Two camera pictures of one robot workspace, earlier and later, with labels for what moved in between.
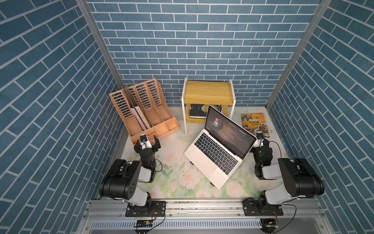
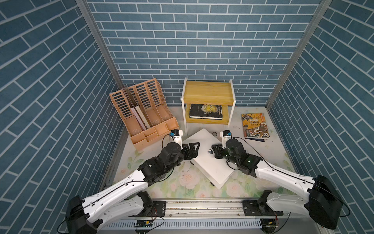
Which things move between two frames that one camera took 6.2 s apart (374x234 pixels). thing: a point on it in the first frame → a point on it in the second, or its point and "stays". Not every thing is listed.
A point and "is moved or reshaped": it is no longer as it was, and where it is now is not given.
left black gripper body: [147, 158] → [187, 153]
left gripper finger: [156, 146] → [192, 145]
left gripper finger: [137, 147] → [189, 154]
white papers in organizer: [141, 118] stays
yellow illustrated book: [252, 123] stays
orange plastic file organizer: [144, 109] stays
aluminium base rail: [204, 209] stays
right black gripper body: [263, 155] → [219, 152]
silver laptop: [218, 150] is moved or reshaped
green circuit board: [144, 224] stays
